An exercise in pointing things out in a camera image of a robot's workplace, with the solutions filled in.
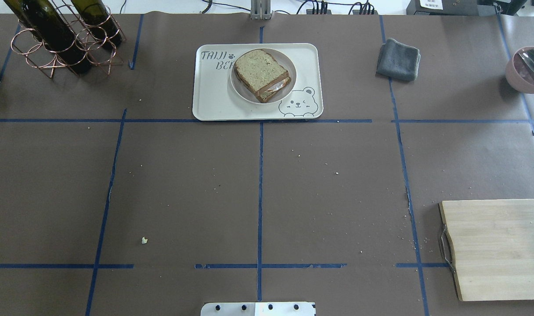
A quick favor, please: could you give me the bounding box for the aluminium frame post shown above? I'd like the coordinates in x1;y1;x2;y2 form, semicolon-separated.
250;0;273;21

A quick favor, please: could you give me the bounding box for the green wine bottle middle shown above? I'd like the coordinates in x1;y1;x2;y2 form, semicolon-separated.
72;0;123;50

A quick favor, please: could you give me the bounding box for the green wine bottle front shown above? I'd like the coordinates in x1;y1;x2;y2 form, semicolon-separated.
22;0;92;74

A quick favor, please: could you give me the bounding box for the green wine bottle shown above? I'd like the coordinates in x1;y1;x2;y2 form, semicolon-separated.
22;0;92;74
72;0;123;50
3;0;43;43

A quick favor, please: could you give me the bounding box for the copper wire bottle rack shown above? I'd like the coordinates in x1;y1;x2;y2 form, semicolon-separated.
6;0;125;79

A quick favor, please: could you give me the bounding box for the grey folded cloth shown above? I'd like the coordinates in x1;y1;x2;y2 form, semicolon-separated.
376;38;420;82

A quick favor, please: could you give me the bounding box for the white plate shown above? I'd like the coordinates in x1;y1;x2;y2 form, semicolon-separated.
231;48;296;104

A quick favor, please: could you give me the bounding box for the cream bear tray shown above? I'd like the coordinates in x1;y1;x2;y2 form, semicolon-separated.
192;43;324;121

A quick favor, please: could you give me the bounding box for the pink bowl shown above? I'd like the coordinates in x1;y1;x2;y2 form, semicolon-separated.
505;47;534;94

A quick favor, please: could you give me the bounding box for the black computer box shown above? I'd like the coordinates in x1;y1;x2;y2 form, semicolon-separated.
406;0;498;16

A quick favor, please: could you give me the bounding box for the wooden cutting board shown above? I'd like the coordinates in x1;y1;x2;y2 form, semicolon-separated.
438;199;534;302

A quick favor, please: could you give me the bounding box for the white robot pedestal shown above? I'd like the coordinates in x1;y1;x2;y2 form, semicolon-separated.
200;302;317;316

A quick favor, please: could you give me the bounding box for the green wine bottle back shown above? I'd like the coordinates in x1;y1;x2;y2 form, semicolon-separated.
3;0;43;43

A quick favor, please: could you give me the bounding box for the bread slice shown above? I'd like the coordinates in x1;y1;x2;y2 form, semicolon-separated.
256;76;292;103
234;49;290;97

